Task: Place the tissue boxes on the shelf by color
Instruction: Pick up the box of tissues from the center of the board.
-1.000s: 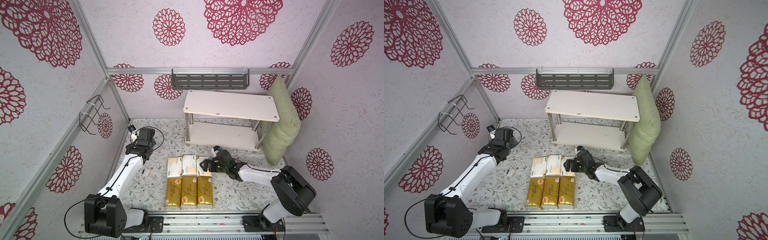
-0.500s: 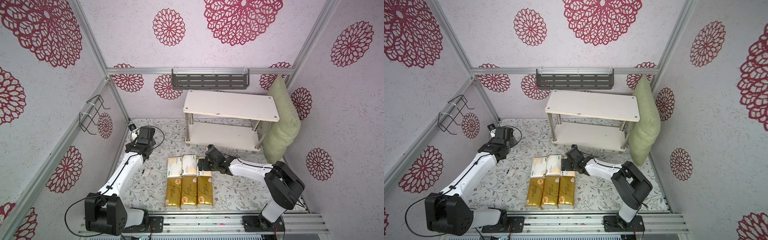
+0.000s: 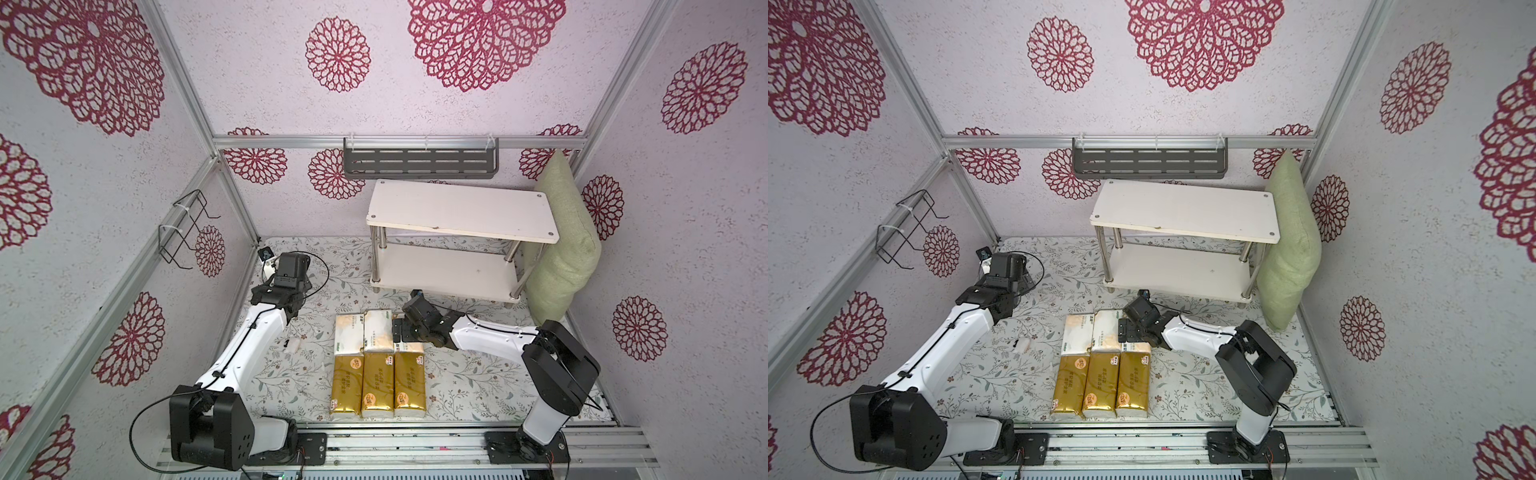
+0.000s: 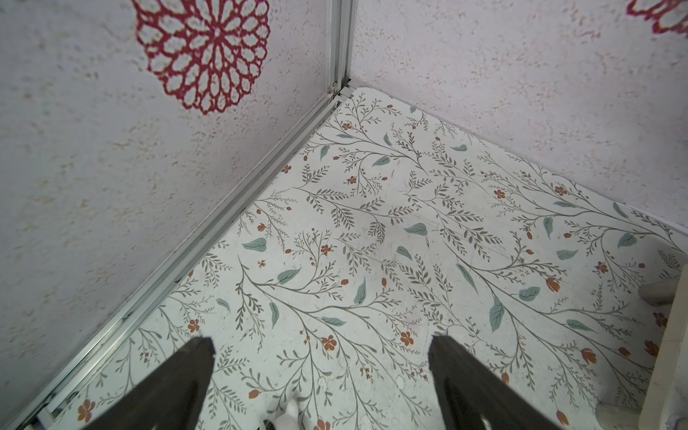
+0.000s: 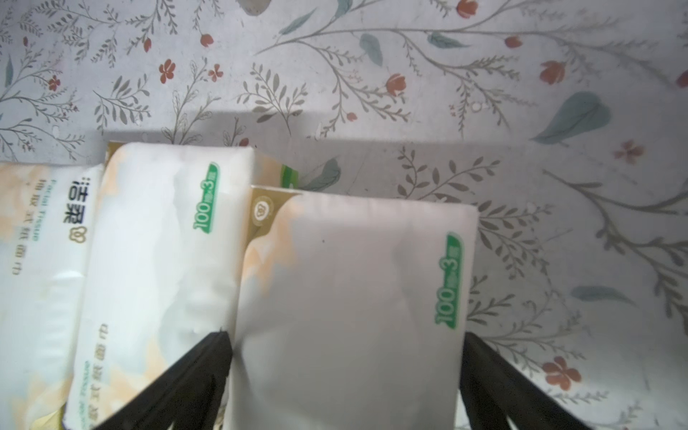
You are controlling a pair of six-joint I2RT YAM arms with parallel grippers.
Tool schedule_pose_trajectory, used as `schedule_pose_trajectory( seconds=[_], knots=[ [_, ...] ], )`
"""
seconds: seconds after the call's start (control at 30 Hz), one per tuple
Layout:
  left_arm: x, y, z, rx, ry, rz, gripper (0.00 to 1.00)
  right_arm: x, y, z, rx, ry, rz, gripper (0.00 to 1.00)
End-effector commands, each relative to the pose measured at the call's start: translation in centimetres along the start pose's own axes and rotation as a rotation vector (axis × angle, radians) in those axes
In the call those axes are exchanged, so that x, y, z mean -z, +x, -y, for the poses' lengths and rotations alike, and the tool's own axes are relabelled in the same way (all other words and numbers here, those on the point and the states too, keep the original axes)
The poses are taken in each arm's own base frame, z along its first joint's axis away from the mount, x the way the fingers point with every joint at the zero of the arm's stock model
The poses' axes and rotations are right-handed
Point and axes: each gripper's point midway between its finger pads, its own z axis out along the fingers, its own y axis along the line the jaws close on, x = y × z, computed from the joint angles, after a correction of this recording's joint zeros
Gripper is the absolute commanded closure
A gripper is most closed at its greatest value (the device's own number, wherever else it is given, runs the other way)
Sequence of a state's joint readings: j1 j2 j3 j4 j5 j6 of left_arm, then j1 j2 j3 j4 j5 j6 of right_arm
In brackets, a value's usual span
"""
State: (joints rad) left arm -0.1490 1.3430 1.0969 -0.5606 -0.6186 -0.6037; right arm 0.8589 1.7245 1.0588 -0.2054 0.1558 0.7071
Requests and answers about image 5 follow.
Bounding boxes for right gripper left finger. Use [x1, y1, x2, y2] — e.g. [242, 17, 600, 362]
[98, 331, 233, 430]

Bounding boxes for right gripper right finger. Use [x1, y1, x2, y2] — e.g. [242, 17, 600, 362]
[459, 333, 587, 430]

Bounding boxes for white tissue pack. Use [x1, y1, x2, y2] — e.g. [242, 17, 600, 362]
[1, 162, 104, 429]
[63, 143, 298, 429]
[224, 186, 478, 429]

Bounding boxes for floral table mat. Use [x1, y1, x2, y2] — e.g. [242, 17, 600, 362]
[1, 1, 687, 429]

